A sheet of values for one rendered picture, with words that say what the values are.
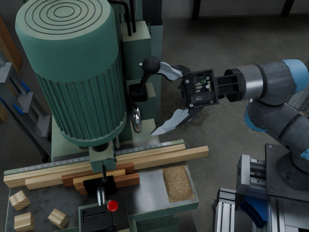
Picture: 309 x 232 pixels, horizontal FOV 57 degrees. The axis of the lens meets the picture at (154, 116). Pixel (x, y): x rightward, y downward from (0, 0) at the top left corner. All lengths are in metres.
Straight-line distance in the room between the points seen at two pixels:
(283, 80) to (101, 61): 0.37
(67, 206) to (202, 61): 2.10
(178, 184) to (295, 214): 0.49
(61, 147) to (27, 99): 0.72
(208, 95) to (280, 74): 0.16
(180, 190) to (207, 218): 0.98
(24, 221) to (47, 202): 0.09
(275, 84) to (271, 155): 0.60
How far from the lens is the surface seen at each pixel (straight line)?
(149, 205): 0.95
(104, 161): 0.85
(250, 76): 0.62
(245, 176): 1.19
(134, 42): 0.82
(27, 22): 0.56
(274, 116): 0.71
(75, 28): 0.51
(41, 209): 1.01
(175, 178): 0.96
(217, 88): 0.57
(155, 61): 0.53
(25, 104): 1.86
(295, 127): 0.70
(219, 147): 2.17
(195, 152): 1.00
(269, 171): 1.17
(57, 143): 1.24
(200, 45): 2.98
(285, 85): 0.66
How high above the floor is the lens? 1.78
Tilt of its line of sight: 51 degrees down
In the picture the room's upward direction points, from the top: straight up
